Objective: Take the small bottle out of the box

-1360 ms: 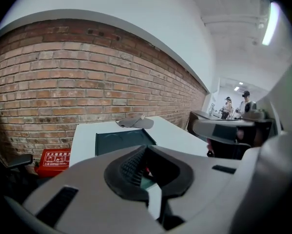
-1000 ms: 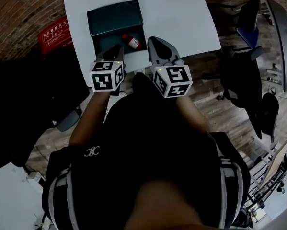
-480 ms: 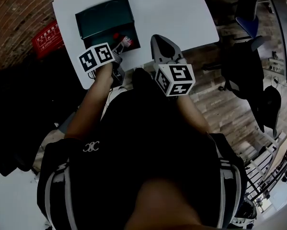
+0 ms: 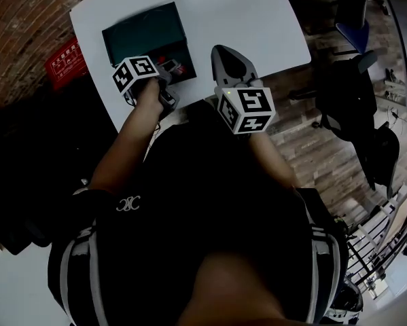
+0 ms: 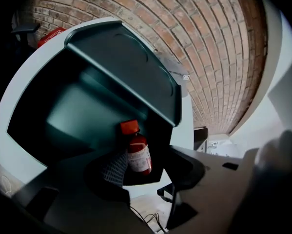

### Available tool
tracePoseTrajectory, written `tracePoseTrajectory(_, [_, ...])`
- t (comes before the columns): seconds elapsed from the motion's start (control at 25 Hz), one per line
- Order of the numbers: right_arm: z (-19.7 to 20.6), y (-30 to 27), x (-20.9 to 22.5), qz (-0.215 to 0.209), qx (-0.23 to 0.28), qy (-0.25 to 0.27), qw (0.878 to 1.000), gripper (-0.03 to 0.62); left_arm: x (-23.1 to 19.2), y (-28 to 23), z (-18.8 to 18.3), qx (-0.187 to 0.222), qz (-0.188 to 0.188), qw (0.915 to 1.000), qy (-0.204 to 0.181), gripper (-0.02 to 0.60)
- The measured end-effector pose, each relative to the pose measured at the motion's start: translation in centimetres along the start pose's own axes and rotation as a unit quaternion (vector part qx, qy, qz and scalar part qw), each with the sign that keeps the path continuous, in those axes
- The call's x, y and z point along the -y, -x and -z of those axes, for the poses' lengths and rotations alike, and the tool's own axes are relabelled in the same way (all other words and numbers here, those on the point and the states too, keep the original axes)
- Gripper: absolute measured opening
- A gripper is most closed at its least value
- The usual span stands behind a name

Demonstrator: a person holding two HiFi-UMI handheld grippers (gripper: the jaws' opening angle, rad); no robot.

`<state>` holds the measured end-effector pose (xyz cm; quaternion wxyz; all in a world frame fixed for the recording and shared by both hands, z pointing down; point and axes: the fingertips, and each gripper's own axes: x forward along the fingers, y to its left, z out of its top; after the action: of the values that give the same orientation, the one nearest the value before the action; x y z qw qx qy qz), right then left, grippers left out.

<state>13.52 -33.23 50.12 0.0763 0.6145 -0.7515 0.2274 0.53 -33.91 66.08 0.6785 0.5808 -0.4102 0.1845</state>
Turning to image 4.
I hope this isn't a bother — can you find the person's face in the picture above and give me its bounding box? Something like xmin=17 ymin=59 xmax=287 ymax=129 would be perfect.
xmin=177 ymin=249 xmax=292 ymax=326

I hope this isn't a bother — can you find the small red white object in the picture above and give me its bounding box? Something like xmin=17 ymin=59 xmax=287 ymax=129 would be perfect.
xmin=156 ymin=56 xmax=185 ymax=77

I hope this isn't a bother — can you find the black grey shoulder strap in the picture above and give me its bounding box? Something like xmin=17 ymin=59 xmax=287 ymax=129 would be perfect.
xmin=46 ymin=225 xmax=109 ymax=326
xmin=296 ymin=187 xmax=349 ymax=325

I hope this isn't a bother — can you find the person's right forearm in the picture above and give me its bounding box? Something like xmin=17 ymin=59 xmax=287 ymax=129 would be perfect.
xmin=248 ymin=132 xmax=302 ymax=192

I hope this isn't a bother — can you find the red plastic crate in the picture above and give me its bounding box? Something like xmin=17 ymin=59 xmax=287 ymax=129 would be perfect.
xmin=43 ymin=37 xmax=89 ymax=92

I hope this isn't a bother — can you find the black office chair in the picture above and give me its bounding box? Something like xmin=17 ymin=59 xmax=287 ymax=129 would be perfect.
xmin=289 ymin=50 xmax=402 ymax=200
xmin=26 ymin=79 xmax=121 ymax=183

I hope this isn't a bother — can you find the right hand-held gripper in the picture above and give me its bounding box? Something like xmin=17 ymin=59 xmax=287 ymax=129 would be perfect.
xmin=210 ymin=45 xmax=277 ymax=136

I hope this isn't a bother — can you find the person's shoe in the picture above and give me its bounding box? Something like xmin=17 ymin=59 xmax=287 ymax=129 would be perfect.
xmin=328 ymin=276 xmax=364 ymax=320

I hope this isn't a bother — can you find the dark green box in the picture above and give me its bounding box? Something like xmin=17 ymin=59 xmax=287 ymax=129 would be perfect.
xmin=101 ymin=1 xmax=198 ymax=85

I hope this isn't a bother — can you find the person's torso in black shirt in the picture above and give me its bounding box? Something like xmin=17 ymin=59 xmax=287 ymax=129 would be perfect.
xmin=46 ymin=99 xmax=349 ymax=326

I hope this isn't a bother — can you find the blue chair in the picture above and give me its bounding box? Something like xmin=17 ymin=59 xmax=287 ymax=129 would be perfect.
xmin=333 ymin=0 xmax=373 ymax=56

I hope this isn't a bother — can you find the dark grey desk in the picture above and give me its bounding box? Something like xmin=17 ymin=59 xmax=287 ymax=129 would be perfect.
xmin=376 ymin=0 xmax=407 ymax=118

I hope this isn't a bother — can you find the person's left forearm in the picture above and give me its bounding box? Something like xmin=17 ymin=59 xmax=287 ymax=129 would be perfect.
xmin=88 ymin=77 xmax=166 ymax=197

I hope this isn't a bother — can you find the metal rack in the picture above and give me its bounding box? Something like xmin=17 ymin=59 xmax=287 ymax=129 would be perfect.
xmin=338 ymin=181 xmax=407 ymax=306

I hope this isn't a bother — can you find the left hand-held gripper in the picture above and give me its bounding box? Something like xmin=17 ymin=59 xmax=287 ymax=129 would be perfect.
xmin=112 ymin=55 xmax=187 ymax=119

